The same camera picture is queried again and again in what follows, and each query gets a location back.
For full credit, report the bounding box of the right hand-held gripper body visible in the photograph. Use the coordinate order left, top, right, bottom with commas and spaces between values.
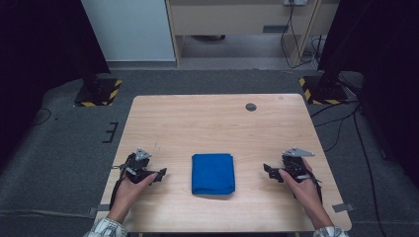
278, 147, 315, 184

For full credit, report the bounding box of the light wooden desk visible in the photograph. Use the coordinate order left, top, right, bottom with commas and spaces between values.
164, 0, 341, 68

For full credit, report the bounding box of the grey tape piece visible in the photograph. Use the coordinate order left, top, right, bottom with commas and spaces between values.
331, 202, 357, 213
87, 203, 112, 217

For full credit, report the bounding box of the white panel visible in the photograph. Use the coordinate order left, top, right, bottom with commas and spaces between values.
80, 0, 176, 62

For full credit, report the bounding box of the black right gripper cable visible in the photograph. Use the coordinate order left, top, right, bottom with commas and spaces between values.
304, 169, 324, 204

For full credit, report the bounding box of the black hanging power cable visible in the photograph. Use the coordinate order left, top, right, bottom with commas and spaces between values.
280, 0, 319, 70

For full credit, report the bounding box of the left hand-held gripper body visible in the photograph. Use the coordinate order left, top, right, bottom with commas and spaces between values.
124, 147, 159, 185

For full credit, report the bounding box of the thin black cable loop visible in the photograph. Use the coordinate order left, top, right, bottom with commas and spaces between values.
33, 107, 53, 126

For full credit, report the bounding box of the long black floor cable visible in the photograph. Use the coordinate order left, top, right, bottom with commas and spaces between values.
353, 110, 387, 237

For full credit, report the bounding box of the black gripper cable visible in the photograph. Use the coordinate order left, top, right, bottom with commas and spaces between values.
304, 169, 324, 204
109, 162, 130, 209

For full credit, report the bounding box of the blue cloth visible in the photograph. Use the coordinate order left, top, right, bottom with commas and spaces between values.
191, 152, 236, 197

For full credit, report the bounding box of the person's right hand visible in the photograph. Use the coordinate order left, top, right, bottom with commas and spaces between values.
279, 158, 334, 231

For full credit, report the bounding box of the black stand base striped tape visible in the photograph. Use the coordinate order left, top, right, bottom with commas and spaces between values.
73, 77, 124, 108
298, 75, 350, 106

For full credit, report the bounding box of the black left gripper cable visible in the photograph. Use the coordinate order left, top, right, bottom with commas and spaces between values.
109, 162, 130, 209

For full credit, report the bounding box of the grey floor cable cover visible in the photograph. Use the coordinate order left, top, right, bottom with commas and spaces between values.
0, 208, 97, 220

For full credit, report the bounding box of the grey desk vent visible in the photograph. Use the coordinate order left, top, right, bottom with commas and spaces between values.
262, 24, 291, 34

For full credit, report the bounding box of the person's left hand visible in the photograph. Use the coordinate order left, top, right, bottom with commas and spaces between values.
107, 172, 158, 225

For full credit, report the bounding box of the black curtain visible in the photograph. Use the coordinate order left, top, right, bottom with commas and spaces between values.
316, 0, 419, 181
0, 0, 112, 169

